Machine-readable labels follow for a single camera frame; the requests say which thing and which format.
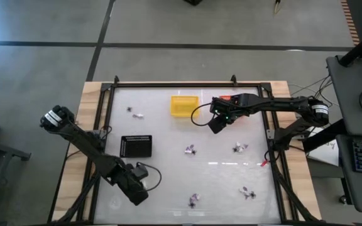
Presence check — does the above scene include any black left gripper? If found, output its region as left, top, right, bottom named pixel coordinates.
left=113, top=164, right=150, bottom=207

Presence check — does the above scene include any yellow plastic basket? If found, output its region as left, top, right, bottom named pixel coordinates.
left=170, top=95, right=200, bottom=118

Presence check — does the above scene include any black plastic basket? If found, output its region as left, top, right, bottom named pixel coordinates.
left=119, top=134, right=153, bottom=159

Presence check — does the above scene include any black desk support bar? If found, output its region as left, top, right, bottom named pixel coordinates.
left=302, top=119, right=347, bottom=153

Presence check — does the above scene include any white paper sheet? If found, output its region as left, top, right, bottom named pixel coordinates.
left=306, top=125, right=341, bottom=167

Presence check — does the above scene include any black diagonal pole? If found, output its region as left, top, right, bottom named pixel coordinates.
left=337, top=24, right=362, bottom=67

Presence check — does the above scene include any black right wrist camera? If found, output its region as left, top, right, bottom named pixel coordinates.
left=207, top=116, right=228, bottom=135

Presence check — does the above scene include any black left wrist camera cable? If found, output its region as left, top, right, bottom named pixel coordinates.
left=136, top=161, right=163, bottom=192

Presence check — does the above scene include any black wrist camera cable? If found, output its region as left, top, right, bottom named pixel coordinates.
left=190, top=102, right=216, bottom=127
left=136, top=161, right=163, bottom=192

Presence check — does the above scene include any black aluminium rig frame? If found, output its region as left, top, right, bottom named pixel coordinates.
left=47, top=74, right=322, bottom=226

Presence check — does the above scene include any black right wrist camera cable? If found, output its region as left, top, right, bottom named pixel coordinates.
left=190, top=102, right=216, bottom=127

